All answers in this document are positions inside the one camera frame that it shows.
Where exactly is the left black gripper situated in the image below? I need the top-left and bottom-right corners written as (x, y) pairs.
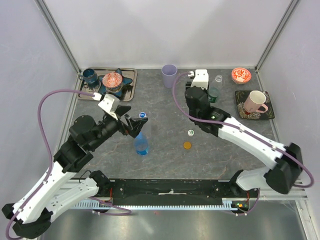
top-left (90, 104), bottom-right (149, 150)

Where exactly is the clear bottle blue-white cap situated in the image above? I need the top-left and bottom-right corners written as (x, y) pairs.
top-left (137, 111), bottom-right (152, 137)

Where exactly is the white green bottle cap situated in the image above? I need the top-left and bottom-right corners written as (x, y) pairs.
top-left (187, 129), bottom-right (195, 137)

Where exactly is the orange bottle cap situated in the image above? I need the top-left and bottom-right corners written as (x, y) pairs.
top-left (183, 141), bottom-right (192, 150)

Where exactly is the clear plastic bottle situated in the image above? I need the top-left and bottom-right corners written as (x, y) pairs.
top-left (208, 75), bottom-right (223, 104)

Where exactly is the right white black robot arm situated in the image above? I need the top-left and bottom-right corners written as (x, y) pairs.
top-left (184, 86), bottom-right (303, 197)

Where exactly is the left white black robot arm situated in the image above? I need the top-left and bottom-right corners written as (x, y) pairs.
top-left (2, 106), bottom-right (148, 240)

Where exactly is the blue water bottle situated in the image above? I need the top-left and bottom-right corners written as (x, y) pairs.
top-left (133, 132), bottom-right (150, 156)

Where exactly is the metal tray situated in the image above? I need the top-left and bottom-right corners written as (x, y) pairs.
top-left (77, 66), bottom-right (139, 102)

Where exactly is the blue star-shaped dish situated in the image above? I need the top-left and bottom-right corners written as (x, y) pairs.
top-left (98, 68), bottom-right (133, 99)

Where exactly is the red patterned bowl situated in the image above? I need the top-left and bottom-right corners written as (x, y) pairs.
top-left (102, 72), bottom-right (123, 89)

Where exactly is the dark blue teacup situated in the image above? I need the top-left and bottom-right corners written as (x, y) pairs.
top-left (79, 68), bottom-right (98, 84)

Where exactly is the lavender plastic cup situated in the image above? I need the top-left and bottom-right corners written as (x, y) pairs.
top-left (161, 64), bottom-right (178, 89)

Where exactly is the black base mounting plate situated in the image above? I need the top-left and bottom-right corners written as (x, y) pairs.
top-left (97, 178), bottom-right (258, 206)

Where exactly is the dark floral square plate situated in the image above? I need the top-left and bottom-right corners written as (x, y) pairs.
top-left (235, 90), bottom-right (275, 120)

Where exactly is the red white floral bowl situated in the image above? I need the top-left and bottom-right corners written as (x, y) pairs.
top-left (231, 67), bottom-right (252, 85)

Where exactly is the pink white mug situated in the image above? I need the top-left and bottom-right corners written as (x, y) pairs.
top-left (243, 90), bottom-right (269, 114)

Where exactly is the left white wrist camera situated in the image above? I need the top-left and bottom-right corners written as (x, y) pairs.
top-left (98, 94), bottom-right (120, 120)

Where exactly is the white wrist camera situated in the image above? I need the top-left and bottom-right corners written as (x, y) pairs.
top-left (98, 94), bottom-right (120, 120)
top-left (190, 69), bottom-right (209, 90)

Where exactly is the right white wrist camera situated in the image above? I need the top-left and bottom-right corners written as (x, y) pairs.
top-left (190, 69), bottom-right (209, 90)

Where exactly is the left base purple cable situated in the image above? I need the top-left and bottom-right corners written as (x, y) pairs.
top-left (89, 196), bottom-right (133, 217)

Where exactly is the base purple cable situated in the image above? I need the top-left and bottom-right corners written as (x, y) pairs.
top-left (89, 196), bottom-right (133, 217)
top-left (224, 188), bottom-right (262, 217)

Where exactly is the slotted cable duct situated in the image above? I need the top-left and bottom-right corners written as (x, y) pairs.
top-left (71, 199), bottom-right (238, 211)

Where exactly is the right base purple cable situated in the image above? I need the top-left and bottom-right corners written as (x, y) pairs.
top-left (224, 188), bottom-right (262, 217)

